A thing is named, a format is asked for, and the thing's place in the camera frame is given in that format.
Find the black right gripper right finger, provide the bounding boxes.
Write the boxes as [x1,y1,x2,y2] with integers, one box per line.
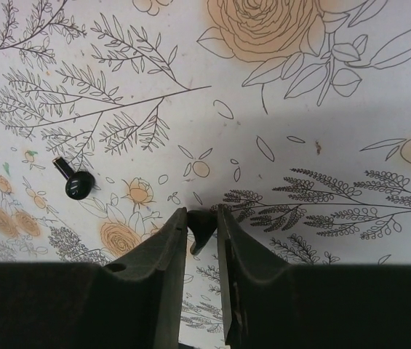
[218,206,411,348]

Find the black earbud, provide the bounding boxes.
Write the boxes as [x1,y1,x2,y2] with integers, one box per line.
[187,210,218,256]
[53,157,95,201]

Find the floral table mat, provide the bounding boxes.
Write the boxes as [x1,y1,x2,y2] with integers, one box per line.
[0,0,411,345]

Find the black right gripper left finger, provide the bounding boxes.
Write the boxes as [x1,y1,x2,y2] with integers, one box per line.
[0,208,187,348]

